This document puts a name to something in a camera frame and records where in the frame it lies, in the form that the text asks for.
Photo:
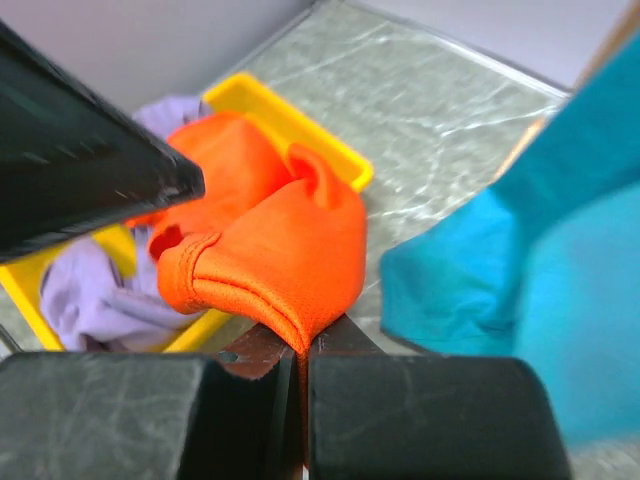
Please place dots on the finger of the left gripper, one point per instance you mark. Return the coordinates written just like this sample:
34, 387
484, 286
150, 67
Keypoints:
71, 162

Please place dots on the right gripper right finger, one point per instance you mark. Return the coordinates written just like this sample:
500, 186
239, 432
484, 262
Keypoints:
372, 415

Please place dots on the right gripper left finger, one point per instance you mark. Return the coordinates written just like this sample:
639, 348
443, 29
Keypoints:
150, 416

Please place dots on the orange t shirt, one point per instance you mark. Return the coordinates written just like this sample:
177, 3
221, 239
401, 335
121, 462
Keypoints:
277, 237

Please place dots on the purple t shirt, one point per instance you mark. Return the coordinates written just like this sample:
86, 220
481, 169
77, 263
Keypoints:
91, 305

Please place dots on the blue t shirt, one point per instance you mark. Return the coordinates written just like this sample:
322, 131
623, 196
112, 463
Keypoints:
543, 265

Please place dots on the yellow plastic tray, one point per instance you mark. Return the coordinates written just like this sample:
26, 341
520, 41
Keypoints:
279, 120

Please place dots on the wooden clothes rack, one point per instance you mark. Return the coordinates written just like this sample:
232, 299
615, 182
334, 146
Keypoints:
626, 26

